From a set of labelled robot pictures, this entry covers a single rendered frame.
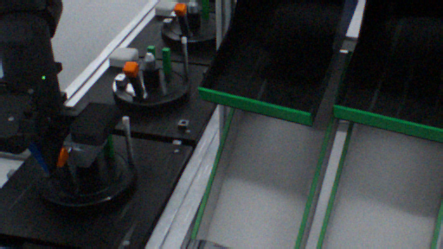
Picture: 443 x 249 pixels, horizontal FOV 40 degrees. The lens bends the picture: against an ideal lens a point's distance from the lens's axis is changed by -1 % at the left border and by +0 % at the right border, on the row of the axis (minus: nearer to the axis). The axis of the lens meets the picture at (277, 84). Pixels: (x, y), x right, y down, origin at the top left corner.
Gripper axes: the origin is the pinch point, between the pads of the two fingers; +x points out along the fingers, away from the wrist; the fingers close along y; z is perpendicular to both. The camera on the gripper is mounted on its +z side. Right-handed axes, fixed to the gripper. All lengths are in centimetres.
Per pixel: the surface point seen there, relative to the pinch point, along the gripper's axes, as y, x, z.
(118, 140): -0.3, 12.2, -19.0
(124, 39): -15, 13, -55
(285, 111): 30.1, -11.2, 1.2
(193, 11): 0, 6, -57
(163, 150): 7.8, 12.3, -18.2
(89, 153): 2.1, 4.8, -6.1
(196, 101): 8.5, 12.1, -33.1
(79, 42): -33, 23, -68
